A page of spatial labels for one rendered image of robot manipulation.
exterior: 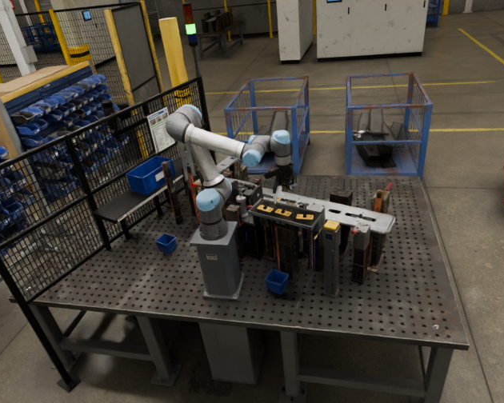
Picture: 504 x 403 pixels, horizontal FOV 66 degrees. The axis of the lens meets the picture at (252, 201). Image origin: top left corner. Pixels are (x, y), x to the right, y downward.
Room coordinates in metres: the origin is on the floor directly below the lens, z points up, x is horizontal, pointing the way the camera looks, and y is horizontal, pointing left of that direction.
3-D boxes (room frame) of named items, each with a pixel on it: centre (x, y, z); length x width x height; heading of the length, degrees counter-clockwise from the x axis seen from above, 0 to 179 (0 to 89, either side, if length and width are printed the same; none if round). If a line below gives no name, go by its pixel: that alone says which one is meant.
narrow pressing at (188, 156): (2.52, 0.42, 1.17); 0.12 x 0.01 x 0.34; 145
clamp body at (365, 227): (1.61, -0.55, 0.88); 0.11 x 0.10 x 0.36; 145
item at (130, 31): (5.34, 1.25, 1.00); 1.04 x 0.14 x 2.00; 164
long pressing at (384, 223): (2.08, -0.19, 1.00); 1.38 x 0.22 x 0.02; 55
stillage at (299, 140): (4.62, -0.37, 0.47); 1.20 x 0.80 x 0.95; 163
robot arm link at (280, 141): (1.67, -0.17, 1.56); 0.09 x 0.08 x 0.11; 70
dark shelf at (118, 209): (2.44, 0.68, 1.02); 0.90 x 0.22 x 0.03; 145
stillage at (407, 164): (4.22, -1.61, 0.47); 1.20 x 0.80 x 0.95; 165
